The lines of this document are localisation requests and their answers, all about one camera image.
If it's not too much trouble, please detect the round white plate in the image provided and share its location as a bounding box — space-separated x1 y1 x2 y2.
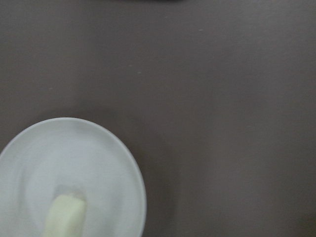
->
0 118 147 237

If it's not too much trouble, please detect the white steamed bun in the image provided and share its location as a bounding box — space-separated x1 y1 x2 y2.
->
43 194 87 237

